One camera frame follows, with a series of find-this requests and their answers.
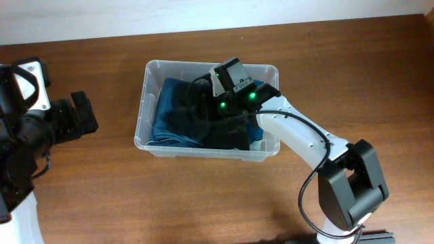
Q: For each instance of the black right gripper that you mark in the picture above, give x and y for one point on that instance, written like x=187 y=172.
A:
x=208 y=110

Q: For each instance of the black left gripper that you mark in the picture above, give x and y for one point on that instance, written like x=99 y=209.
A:
x=83 y=110

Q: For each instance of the black taped cloth bundle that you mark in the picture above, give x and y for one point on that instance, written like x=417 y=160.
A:
x=189 y=107

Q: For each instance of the light blue jeans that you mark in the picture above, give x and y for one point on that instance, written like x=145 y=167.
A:
x=256 y=146

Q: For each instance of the dark blue jeans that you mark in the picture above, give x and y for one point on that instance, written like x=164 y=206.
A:
x=159 y=135

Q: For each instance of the black taped shirt bundle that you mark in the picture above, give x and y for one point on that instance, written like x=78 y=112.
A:
x=228 y=136

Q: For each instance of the blue taped shirt bundle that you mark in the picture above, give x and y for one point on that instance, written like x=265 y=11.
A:
x=254 y=133

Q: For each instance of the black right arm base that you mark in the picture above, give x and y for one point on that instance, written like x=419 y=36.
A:
x=369 y=238

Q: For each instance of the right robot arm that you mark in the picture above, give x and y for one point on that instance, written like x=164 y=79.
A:
x=351 y=184

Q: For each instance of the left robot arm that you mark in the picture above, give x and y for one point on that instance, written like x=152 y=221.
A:
x=21 y=163

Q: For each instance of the clear plastic storage bin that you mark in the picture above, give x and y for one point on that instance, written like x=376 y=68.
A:
x=155 y=73

